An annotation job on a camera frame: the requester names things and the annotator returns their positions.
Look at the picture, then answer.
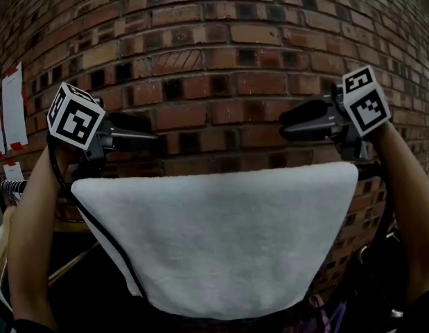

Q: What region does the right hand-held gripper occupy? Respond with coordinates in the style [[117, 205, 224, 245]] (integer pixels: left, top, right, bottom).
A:
[[279, 65, 392, 161]]

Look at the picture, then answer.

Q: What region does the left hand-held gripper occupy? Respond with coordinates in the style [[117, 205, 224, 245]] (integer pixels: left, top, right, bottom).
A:
[[46, 81, 160, 180]]

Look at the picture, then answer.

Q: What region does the white towel with black stripe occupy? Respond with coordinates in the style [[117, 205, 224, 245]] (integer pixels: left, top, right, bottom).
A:
[[70, 161, 360, 321]]

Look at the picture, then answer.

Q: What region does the person's left forearm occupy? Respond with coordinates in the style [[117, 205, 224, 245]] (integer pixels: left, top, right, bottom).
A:
[[7, 143, 73, 333]]

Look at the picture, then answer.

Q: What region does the person's right forearm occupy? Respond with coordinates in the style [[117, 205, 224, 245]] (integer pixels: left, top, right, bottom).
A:
[[371, 121, 429, 308]]

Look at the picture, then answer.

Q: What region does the large white paper red tape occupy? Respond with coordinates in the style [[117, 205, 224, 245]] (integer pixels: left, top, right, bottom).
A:
[[1, 62, 29, 153]]

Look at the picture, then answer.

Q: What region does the small white paper note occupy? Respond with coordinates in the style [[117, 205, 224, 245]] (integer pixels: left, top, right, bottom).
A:
[[3, 160, 25, 182]]

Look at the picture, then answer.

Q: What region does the row of metal hangers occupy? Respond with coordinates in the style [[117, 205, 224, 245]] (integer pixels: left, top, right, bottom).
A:
[[0, 178, 28, 208]]

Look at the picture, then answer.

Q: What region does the cream cloth garment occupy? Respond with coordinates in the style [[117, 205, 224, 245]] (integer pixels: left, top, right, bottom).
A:
[[0, 205, 15, 293]]

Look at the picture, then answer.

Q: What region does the purple cloth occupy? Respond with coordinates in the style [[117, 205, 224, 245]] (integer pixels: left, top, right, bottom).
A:
[[313, 298, 347, 333]]

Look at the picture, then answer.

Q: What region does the black cable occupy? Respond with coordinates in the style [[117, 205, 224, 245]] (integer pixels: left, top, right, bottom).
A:
[[46, 134, 82, 206]]

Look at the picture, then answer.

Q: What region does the wooden frame furniture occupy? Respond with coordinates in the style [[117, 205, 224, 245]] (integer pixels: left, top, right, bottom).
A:
[[46, 219, 101, 288]]

